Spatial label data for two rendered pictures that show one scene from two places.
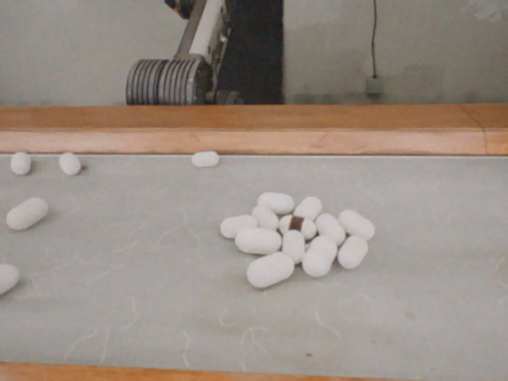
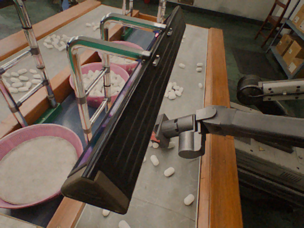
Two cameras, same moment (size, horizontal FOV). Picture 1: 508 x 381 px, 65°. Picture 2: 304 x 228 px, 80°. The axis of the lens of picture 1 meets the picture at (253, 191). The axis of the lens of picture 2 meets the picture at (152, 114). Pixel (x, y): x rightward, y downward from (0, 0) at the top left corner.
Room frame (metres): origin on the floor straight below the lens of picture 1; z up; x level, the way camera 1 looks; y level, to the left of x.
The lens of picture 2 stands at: (0.21, -0.74, 1.27)
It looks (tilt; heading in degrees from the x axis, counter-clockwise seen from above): 45 degrees down; 91
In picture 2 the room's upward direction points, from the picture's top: 11 degrees clockwise
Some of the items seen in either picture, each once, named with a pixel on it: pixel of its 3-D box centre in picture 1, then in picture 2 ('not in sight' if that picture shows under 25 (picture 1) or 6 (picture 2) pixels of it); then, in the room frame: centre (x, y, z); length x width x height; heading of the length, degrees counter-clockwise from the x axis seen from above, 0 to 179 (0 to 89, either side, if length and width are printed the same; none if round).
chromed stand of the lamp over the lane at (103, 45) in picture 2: not in sight; (121, 105); (0.11, -0.36, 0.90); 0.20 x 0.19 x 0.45; 85
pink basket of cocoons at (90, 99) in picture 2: not in sight; (101, 86); (-0.07, -0.08, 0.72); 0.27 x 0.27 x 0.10
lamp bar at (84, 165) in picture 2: not in sight; (156, 58); (0.19, -0.37, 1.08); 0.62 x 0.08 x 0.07; 85
